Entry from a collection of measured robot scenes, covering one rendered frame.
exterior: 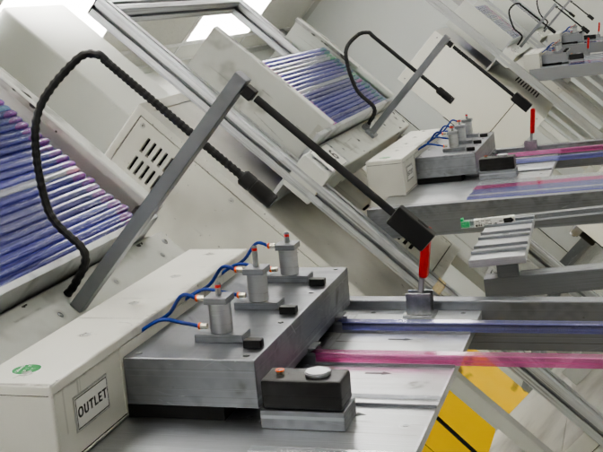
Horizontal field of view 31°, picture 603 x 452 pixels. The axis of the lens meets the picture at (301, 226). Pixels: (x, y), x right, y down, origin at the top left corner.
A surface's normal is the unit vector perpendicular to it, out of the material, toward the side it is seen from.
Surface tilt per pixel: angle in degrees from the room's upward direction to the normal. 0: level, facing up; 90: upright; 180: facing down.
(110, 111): 90
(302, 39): 90
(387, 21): 90
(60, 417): 138
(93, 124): 90
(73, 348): 48
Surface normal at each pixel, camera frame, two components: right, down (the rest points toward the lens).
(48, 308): 0.58, -0.73
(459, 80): -0.29, 0.22
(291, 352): 0.95, -0.02
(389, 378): -0.08, -0.98
